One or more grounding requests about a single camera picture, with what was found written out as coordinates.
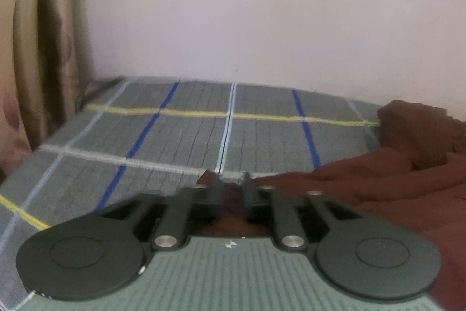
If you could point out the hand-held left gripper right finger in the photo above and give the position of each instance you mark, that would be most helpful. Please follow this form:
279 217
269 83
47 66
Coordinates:
249 193

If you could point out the grey plaid bed sheet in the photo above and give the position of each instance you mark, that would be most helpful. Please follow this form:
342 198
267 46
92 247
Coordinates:
182 129

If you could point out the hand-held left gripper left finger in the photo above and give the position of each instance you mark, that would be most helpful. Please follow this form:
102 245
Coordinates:
213 191

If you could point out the beige floral curtain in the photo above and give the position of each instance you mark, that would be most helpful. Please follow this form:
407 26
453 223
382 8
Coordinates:
40 41

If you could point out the brown puffer jacket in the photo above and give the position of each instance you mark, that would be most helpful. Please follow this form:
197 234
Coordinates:
393 187

